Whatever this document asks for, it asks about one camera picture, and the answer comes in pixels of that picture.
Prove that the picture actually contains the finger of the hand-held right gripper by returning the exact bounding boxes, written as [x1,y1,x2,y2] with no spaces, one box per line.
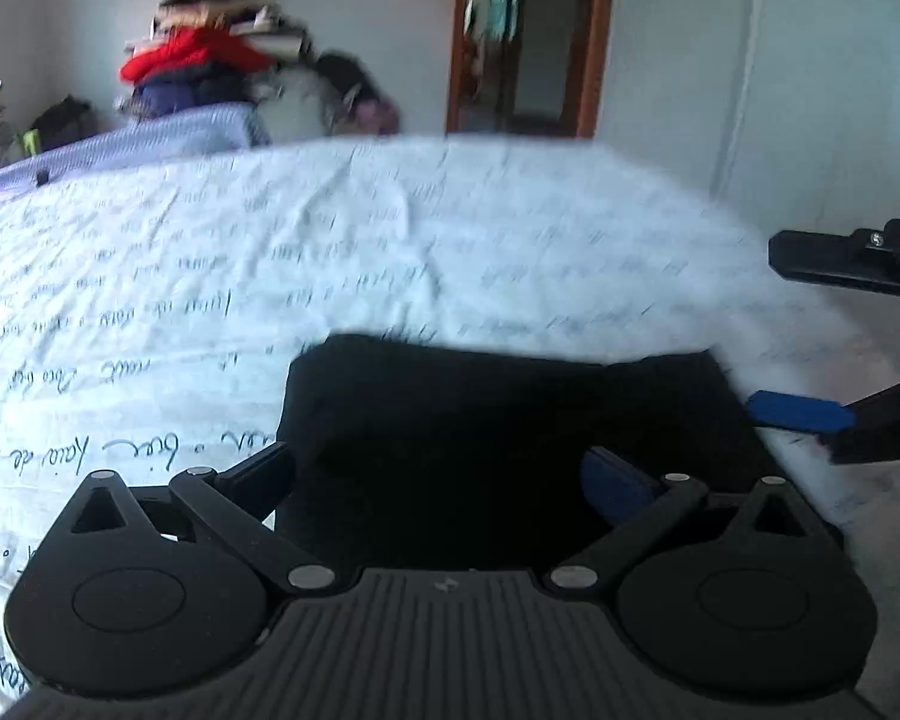
[745,372,900,466]
[767,193,900,299]

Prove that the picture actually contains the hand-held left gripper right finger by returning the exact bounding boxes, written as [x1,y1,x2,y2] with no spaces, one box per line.
[542,445,824,595]

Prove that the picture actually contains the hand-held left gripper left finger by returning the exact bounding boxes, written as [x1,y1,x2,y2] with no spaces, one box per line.
[70,441,338,595]

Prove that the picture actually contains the black pants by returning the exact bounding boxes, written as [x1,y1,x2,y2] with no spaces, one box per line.
[274,332,782,575]

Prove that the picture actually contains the white handwriting print bed sheet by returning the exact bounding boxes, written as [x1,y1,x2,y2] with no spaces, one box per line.
[0,131,871,698]

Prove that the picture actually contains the purple striped blanket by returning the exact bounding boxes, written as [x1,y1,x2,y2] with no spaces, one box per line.
[0,101,271,211]

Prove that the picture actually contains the white bag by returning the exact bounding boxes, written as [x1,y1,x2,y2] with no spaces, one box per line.
[251,67,346,143]

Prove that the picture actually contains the dark backpack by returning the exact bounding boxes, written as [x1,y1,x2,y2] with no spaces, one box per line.
[311,51,402,136]

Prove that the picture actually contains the black bag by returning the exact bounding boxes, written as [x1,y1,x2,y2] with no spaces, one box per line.
[26,96,95,155]

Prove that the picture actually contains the pile of clothes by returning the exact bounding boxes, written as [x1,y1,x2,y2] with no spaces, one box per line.
[116,0,308,121]

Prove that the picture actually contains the white wall conduit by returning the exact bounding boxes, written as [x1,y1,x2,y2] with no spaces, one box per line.
[709,0,770,196]

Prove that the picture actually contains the wooden door frame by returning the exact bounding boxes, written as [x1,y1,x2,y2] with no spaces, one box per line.
[446,0,620,140]

